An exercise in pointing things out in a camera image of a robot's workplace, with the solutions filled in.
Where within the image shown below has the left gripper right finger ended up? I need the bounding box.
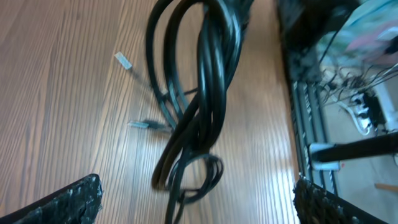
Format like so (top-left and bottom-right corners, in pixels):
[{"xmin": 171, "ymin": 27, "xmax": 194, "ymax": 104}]
[{"xmin": 293, "ymin": 177, "xmax": 384, "ymax": 224}]

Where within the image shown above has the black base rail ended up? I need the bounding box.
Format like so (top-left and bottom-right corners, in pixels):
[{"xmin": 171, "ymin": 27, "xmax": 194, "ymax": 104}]
[{"xmin": 276, "ymin": 1, "xmax": 338, "ymax": 195}]

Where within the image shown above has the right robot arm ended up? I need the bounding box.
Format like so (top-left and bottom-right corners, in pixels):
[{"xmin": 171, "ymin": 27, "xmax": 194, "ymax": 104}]
[{"xmin": 309, "ymin": 132, "xmax": 397, "ymax": 170}]

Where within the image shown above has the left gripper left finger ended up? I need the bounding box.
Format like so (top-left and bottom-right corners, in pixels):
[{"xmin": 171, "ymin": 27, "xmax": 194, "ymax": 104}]
[{"xmin": 1, "ymin": 174, "xmax": 103, "ymax": 224}]

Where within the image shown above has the thin black USB cable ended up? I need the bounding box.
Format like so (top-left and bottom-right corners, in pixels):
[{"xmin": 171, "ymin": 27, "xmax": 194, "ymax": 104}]
[{"xmin": 114, "ymin": 0, "xmax": 224, "ymax": 224}]

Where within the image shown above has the white power strip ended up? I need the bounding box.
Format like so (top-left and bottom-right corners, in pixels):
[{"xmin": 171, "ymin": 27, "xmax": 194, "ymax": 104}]
[{"xmin": 337, "ymin": 93, "xmax": 373, "ymax": 136}]

